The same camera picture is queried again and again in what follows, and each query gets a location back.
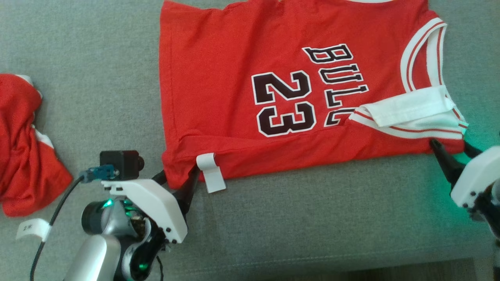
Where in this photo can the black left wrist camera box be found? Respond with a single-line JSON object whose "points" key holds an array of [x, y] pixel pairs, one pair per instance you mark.
{"points": [[119, 164]]}

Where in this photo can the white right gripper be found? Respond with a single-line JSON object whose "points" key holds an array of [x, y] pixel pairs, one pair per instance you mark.
{"points": [[476, 179]]}

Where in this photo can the red shorts with white stripe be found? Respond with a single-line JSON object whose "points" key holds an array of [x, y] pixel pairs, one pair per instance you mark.
{"points": [[23, 156]]}

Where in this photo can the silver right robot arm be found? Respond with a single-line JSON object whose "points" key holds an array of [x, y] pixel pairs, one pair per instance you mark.
{"points": [[492, 218]]}

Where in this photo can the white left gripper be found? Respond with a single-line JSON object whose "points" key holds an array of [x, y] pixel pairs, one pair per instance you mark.
{"points": [[152, 203]]}

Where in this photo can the red basketball jersey number 23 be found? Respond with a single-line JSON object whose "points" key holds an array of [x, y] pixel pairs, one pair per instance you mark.
{"points": [[234, 78]]}

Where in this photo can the grey fabric sofa seat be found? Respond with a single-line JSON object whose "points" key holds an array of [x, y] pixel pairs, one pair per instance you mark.
{"points": [[97, 97]]}

